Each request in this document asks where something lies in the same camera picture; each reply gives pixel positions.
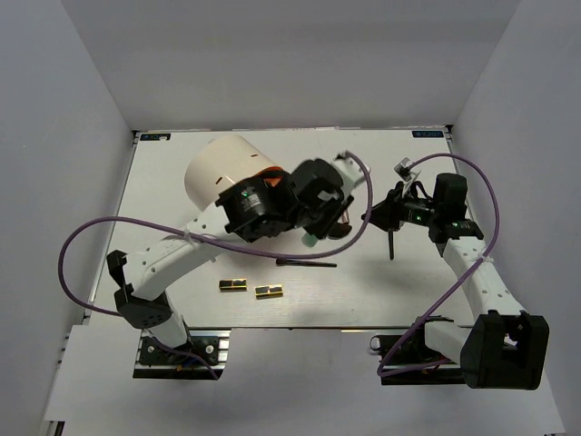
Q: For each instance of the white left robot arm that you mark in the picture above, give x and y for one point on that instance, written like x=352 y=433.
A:
x=313 y=198

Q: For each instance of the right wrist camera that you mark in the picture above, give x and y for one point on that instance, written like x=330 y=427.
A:
x=404 y=170

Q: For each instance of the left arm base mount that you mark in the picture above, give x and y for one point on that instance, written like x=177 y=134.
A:
x=206 y=359

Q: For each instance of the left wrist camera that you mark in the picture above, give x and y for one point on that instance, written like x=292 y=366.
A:
x=351 y=170

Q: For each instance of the cream cylindrical drawer organizer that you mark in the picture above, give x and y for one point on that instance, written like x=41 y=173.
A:
x=220 y=164

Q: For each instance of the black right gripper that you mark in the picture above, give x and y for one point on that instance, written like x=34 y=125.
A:
x=388 y=213

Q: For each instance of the green white cosmetic tube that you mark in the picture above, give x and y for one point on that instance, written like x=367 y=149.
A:
x=309 y=240

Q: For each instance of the thin black makeup brush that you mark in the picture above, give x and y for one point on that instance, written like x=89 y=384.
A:
x=302 y=263

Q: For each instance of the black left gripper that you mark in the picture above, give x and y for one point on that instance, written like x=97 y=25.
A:
x=321 y=228

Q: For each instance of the right blue table sticker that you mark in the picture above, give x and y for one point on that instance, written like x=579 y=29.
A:
x=427 y=134

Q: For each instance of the orange top drawer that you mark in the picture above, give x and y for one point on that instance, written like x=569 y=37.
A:
x=273 y=176

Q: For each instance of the left blue table sticker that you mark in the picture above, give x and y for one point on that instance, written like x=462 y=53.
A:
x=155 y=137

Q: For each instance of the blue table sticker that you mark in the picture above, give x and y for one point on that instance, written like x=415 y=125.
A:
x=155 y=137
x=427 y=134

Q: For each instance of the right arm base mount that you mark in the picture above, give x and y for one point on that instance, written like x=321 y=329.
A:
x=413 y=352

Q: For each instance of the black gold lipstick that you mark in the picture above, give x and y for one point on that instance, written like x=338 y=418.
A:
x=233 y=285
x=268 y=291

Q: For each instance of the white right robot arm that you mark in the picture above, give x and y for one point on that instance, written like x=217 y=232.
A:
x=506 y=346

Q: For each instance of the black fan makeup brush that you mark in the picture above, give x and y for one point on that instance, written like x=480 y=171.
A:
x=339 y=231

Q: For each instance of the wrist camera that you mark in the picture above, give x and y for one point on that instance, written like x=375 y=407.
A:
x=351 y=170
x=404 y=170

